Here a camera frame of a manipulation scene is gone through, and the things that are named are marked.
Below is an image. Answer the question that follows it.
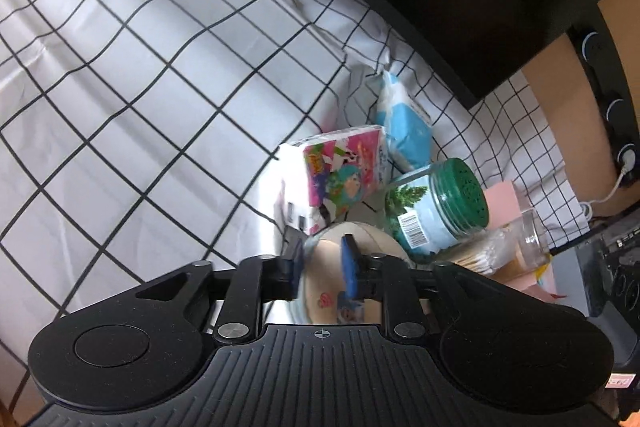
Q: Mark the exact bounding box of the green lid plastic jar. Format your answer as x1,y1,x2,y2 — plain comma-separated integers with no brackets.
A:
384,158,489,257

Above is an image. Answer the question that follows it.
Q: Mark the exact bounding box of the colourful cartoon tissue pack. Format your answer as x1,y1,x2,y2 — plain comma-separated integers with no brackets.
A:
278,124,388,235

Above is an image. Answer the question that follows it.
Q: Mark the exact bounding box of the cotton swab box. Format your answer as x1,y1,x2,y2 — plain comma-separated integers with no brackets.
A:
435,228,518,275

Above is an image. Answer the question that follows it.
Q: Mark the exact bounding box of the pink cardboard box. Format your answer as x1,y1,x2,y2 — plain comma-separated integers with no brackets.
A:
484,181,564,303

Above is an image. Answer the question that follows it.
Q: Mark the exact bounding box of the blue white wipes pack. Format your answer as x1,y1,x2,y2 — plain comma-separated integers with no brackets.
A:
371,72,433,173

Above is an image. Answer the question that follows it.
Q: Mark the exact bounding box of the black appliance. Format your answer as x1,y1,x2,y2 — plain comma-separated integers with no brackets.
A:
551,210,639,374

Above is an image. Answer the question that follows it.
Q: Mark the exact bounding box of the white black grid tablecloth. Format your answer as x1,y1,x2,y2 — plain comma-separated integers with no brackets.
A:
1,0,588,424

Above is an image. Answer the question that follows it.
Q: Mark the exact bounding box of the black power strip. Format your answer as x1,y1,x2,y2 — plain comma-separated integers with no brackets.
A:
566,5,639,186

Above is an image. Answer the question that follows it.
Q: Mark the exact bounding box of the white plug and cable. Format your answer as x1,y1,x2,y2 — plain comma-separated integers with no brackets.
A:
577,150,637,223

